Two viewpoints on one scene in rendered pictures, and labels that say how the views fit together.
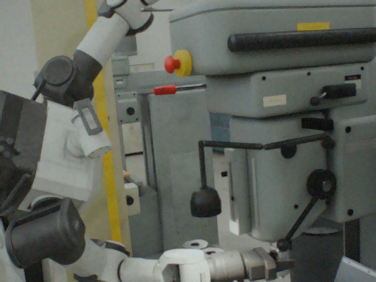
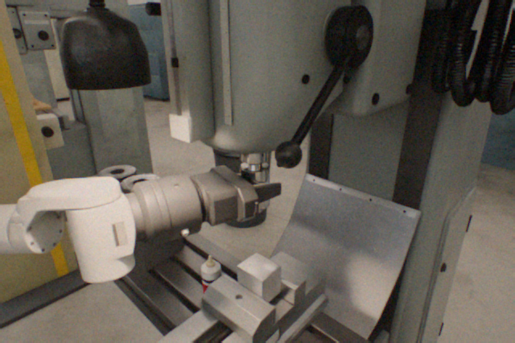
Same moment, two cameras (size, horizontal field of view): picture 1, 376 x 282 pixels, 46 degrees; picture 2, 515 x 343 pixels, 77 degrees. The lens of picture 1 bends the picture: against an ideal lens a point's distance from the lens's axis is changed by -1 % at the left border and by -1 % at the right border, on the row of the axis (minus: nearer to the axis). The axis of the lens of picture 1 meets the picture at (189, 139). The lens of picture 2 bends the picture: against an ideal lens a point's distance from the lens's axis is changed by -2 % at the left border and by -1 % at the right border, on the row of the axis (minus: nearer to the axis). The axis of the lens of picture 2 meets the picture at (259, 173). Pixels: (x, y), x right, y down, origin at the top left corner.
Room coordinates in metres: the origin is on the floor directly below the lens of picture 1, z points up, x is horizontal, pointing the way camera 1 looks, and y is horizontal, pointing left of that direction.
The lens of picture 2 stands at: (0.66, -0.03, 1.46)
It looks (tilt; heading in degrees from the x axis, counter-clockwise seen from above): 23 degrees down; 338
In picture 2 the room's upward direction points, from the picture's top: straight up
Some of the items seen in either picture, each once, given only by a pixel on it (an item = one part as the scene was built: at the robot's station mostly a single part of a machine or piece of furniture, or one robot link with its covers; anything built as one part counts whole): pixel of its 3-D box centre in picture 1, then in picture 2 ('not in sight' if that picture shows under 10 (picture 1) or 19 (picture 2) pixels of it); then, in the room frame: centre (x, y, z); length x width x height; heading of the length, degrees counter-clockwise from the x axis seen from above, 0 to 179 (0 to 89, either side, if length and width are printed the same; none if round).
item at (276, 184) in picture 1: (276, 173); (257, 24); (1.11, -0.21, 1.47); 0.21 x 0.19 x 0.32; 24
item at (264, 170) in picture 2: (278, 249); (254, 168); (1.11, -0.21, 1.26); 0.05 x 0.05 x 0.01
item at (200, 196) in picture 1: (205, 199); (104, 47); (1.00, -0.02, 1.45); 0.07 x 0.07 x 0.06
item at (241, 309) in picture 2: not in sight; (237, 307); (1.07, -0.16, 1.02); 0.12 x 0.06 x 0.04; 26
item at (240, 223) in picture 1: (238, 191); (186, 47); (1.06, -0.11, 1.45); 0.04 x 0.04 x 0.21; 24
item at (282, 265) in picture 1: (284, 265); (265, 193); (1.08, -0.21, 1.23); 0.06 x 0.02 x 0.03; 100
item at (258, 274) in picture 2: not in sight; (259, 278); (1.10, -0.21, 1.05); 0.06 x 0.05 x 0.06; 26
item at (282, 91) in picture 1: (284, 88); not in sight; (1.12, -0.25, 1.68); 0.34 x 0.24 x 0.10; 114
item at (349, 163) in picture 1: (334, 160); (334, 26); (1.19, -0.38, 1.47); 0.24 x 0.19 x 0.26; 24
